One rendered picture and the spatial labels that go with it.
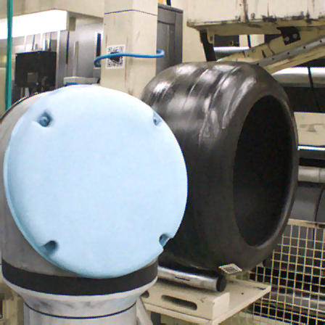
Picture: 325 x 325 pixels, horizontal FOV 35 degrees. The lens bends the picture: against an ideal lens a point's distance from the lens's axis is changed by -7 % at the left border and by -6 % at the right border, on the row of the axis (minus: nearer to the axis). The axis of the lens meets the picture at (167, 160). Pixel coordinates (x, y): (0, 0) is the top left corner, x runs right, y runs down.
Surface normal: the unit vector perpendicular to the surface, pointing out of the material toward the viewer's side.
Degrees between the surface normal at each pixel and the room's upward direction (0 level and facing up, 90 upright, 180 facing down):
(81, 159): 82
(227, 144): 87
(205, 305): 90
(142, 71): 90
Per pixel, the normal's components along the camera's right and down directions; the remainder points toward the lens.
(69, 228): 0.44, -0.04
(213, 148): 0.14, -0.10
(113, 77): -0.58, 0.06
